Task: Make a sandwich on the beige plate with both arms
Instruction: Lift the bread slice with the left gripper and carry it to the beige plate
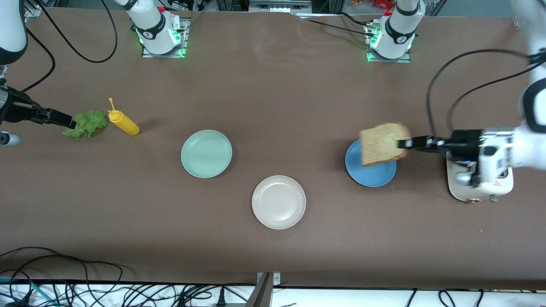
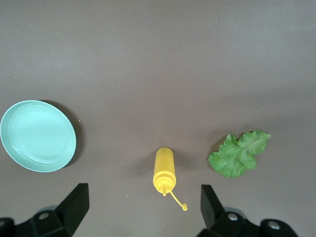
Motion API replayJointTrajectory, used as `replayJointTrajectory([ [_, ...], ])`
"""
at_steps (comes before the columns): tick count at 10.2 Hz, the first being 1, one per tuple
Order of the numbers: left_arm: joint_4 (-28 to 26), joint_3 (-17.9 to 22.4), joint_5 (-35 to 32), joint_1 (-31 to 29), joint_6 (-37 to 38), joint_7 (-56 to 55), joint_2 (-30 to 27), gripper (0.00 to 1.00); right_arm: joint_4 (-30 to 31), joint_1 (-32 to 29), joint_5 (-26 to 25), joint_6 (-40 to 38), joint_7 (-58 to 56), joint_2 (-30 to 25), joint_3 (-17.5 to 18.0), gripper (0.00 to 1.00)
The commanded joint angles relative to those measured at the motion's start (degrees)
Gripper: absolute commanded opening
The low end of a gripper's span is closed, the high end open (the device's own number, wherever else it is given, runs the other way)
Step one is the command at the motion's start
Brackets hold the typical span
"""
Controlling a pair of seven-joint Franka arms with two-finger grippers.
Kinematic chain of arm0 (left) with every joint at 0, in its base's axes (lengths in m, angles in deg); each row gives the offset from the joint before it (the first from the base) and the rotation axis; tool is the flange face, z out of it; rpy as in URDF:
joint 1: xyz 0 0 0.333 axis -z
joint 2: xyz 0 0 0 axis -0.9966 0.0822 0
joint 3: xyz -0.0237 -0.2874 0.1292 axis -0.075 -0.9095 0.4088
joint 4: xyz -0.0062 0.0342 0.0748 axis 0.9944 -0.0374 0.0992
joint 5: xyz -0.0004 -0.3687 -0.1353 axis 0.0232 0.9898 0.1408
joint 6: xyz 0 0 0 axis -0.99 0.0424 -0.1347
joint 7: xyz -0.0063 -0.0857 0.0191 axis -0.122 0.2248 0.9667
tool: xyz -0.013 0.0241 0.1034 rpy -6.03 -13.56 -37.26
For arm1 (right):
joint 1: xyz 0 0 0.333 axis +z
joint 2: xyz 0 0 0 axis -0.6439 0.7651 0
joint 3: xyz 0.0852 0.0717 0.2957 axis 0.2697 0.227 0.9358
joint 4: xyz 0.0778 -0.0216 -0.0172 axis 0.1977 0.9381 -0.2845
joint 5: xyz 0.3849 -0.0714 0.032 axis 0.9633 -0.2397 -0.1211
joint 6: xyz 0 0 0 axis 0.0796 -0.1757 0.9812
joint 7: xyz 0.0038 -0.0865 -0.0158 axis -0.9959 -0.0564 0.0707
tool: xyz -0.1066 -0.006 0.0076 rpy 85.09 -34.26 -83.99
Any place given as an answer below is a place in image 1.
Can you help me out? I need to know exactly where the black base cable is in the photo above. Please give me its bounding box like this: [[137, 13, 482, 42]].
[[299, 17, 378, 38]]

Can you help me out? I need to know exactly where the brown bread slice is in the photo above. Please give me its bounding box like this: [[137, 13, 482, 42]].
[[359, 122, 412, 168]]

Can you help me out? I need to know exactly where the green lettuce leaf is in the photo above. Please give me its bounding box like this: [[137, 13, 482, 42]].
[[63, 109, 108, 139]]

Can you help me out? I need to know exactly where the beige plate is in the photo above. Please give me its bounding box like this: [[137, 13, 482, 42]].
[[251, 175, 307, 230]]

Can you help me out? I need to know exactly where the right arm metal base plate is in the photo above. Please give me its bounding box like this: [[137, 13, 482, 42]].
[[141, 17, 189, 58]]

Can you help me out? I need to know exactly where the red packet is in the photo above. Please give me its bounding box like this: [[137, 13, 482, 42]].
[[352, 0, 395, 10]]

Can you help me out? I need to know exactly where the green plate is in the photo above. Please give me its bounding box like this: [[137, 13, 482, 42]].
[[180, 130, 233, 179]]

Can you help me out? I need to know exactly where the grey metal table bracket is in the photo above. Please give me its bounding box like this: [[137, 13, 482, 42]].
[[245, 272, 281, 307]]

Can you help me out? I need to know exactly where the grey electronics box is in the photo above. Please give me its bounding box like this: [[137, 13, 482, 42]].
[[249, 0, 312, 13]]

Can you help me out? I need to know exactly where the yellow mustard squeeze bottle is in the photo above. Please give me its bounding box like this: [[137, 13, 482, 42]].
[[108, 98, 140, 136]]

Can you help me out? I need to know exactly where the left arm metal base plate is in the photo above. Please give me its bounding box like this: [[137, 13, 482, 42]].
[[366, 21, 412, 64]]

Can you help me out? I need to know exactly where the white two-slot toaster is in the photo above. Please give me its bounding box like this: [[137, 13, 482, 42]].
[[446, 149, 514, 203]]

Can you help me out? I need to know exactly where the blue plate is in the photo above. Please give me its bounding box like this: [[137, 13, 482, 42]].
[[345, 139, 397, 188]]

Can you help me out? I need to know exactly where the teal floor cable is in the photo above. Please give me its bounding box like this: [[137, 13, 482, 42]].
[[0, 277, 58, 307]]

